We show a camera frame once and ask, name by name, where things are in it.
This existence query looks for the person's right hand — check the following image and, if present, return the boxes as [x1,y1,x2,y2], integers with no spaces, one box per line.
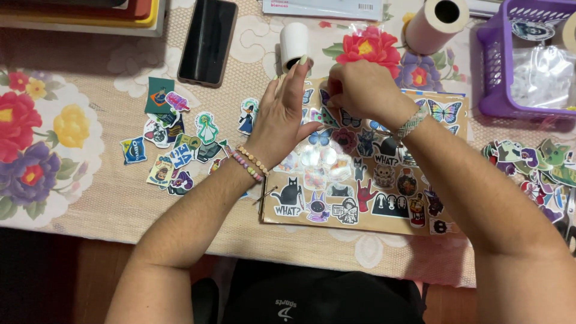
[326,60,419,132]

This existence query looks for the person's left hand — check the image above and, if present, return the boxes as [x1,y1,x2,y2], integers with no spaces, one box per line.
[245,54,325,174]

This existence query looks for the small white paper roll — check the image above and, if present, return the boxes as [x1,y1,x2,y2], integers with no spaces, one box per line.
[279,22,312,75]

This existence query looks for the white mailing packet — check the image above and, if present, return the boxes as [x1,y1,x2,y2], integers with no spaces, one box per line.
[262,0,384,22]

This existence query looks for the blue sheet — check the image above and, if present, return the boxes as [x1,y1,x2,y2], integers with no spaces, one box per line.
[400,88,467,98]

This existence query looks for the large cream paper roll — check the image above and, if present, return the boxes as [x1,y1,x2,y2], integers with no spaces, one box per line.
[403,0,471,56]

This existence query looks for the kraft board covered with stickers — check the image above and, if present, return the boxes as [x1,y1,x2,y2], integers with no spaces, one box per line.
[260,77,470,237]

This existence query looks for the black smartphone in brown case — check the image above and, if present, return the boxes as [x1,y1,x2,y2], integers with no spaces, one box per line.
[177,0,239,89]

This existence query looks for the purple plastic basket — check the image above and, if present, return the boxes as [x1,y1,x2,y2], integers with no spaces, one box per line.
[476,0,576,121]

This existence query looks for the white paper sheet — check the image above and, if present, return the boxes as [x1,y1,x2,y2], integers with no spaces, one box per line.
[465,0,506,19]

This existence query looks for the pile of loose stickers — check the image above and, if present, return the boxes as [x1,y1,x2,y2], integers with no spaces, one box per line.
[119,76,261,200]
[481,137,576,224]

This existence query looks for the round dark sticker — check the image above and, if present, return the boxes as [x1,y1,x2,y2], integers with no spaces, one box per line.
[510,18,557,42]

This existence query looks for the clear plastic bag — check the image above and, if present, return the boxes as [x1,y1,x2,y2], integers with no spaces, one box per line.
[510,44,576,110]

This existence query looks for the person's black clothing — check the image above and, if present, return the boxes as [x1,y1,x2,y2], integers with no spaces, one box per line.
[191,259,427,324]

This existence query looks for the beige tape roll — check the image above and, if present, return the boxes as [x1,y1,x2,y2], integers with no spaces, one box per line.
[560,13,576,56]

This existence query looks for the floral lace tablecloth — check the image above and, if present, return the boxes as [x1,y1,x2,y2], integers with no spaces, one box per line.
[0,0,576,289]

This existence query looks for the stack of coloured folders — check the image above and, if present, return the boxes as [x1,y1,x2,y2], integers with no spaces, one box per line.
[0,0,167,38]

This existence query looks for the black scissors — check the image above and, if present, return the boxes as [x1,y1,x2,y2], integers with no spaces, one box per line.
[554,188,576,255]

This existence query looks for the woven green white bracelet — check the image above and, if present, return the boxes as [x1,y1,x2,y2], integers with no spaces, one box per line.
[393,106,429,141]

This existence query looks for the orange bead bracelet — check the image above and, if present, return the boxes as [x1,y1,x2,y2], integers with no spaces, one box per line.
[235,144,271,177]

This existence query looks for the pastel pink bead bracelet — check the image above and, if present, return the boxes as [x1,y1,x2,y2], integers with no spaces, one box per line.
[229,151,264,183]

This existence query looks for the metal binder ring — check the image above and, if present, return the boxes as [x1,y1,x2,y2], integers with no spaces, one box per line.
[257,173,279,217]

